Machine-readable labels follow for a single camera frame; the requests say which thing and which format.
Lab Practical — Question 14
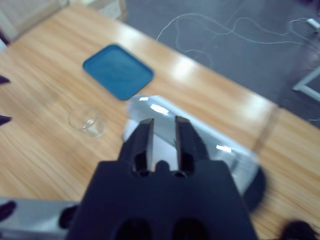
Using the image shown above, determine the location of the wooden crate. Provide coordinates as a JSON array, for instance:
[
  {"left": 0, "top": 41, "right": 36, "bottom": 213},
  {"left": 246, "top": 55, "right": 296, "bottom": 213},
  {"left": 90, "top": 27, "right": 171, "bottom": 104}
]
[{"left": 0, "top": 0, "right": 127, "bottom": 48}]

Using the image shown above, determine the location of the white metal frame post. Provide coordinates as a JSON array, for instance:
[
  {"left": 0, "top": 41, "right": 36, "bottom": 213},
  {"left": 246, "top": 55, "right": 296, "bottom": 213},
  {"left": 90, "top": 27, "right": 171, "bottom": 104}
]
[{"left": 291, "top": 66, "right": 320, "bottom": 103}]

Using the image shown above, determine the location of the teal plastic tray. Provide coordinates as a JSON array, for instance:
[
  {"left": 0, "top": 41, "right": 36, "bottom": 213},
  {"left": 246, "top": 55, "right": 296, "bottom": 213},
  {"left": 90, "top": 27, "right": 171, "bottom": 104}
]
[{"left": 82, "top": 43, "right": 155, "bottom": 102}]

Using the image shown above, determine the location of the white floor cable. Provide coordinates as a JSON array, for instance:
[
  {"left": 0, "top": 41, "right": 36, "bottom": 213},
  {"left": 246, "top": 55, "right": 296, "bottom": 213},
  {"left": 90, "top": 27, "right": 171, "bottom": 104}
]
[{"left": 156, "top": 13, "right": 320, "bottom": 68}]

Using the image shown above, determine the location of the white capsule coffee machine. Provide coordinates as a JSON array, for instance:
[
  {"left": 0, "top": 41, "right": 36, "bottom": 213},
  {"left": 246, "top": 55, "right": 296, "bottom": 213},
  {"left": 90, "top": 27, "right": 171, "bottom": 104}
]
[{"left": 122, "top": 94, "right": 267, "bottom": 213}]

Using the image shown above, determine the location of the clear drinking glass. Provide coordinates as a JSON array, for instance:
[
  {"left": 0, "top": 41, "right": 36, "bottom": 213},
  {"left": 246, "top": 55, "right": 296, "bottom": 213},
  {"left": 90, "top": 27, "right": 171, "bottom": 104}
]
[{"left": 67, "top": 104, "right": 108, "bottom": 139}]

